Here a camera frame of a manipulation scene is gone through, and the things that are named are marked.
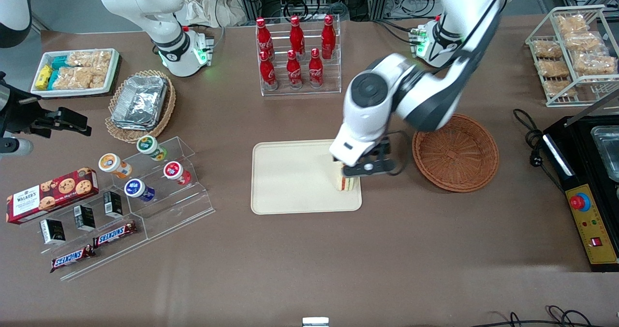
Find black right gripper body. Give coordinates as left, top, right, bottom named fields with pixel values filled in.
left=0, top=72, right=55, bottom=139

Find triangular sandwich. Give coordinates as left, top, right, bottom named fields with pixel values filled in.
left=336, top=162, right=360, bottom=193

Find beige rectangular tray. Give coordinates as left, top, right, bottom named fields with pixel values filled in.
left=251, top=139, right=363, bottom=215

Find white rectangular snack tray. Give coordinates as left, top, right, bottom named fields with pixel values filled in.
left=30, top=48, right=122, bottom=99

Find light oval wicker basket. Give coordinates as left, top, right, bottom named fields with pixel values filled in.
left=104, top=69, right=177, bottom=145

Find brown round wicker basket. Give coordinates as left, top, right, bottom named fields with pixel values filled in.
left=412, top=113, right=500, bottom=193

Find clear rice cracker bag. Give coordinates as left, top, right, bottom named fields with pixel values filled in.
left=52, top=66, right=106, bottom=91
left=67, top=50, right=113, bottom=76

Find yellow snack packet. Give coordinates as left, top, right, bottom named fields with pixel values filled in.
left=35, top=64, right=53, bottom=91

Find orange lid yogurt cup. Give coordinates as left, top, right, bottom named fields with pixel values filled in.
left=98, top=153, right=133, bottom=179

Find red Walkers cookie box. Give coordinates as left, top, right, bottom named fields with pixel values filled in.
left=5, top=167, right=100, bottom=225

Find clear acrylic bottle rack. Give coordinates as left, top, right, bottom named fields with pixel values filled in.
left=255, top=14, right=342, bottom=97

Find green lid yogurt cup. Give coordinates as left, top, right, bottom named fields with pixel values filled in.
left=136, top=134, right=168, bottom=162

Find red cola bottle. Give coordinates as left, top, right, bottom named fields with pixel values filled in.
left=255, top=17, right=275, bottom=60
left=321, top=15, right=337, bottom=60
left=308, top=48, right=324, bottom=89
left=289, top=15, right=307, bottom=58
left=259, top=50, right=279, bottom=91
left=286, top=50, right=304, bottom=89

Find small black carton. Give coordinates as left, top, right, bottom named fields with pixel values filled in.
left=39, top=218, right=67, bottom=246
left=103, top=191, right=124, bottom=219
left=73, top=204, right=96, bottom=232

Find blue lid yogurt cup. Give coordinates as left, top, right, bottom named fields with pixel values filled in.
left=124, top=178, right=156, bottom=203

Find red lid yogurt cup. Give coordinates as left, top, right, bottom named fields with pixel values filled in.
left=163, top=161, right=192, bottom=186

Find Snickers chocolate bar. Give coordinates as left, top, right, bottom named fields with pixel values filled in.
left=92, top=220, right=138, bottom=249
left=50, top=244, right=96, bottom=274

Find clear acrylic stepped display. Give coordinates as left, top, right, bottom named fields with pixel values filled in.
left=28, top=135, right=216, bottom=282

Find white plastic bag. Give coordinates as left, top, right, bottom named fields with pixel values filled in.
left=175, top=0, right=248, bottom=29

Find clear fried snack bag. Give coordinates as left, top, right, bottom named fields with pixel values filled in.
left=537, top=58, right=570, bottom=79
left=532, top=39, right=564, bottom=59
left=544, top=78, right=578, bottom=98
left=573, top=51, right=618, bottom=76
left=564, top=31, right=606, bottom=53
left=555, top=15, right=590, bottom=36

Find black countertop appliance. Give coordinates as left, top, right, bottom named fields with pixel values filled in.
left=541, top=91, right=619, bottom=185

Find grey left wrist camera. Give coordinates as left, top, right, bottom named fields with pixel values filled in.
left=360, top=158, right=398, bottom=177

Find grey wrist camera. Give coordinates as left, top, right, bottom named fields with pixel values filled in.
left=360, top=158, right=398, bottom=177
left=0, top=138, right=35, bottom=156

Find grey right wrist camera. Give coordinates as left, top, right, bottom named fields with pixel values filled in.
left=0, top=138, right=35, bottom=156

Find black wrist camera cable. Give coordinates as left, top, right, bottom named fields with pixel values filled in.
left=385, top=0, right=514, bottom=177

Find black power cable with plug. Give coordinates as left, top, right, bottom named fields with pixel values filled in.
left=513, top=108, right=567, bottom=193

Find white wire rack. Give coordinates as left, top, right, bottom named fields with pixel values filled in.
left=525, top=5, right=619, bottom=108

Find black floor cables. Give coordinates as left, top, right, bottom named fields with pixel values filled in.
left=476, top=305, right=606, bottom=327

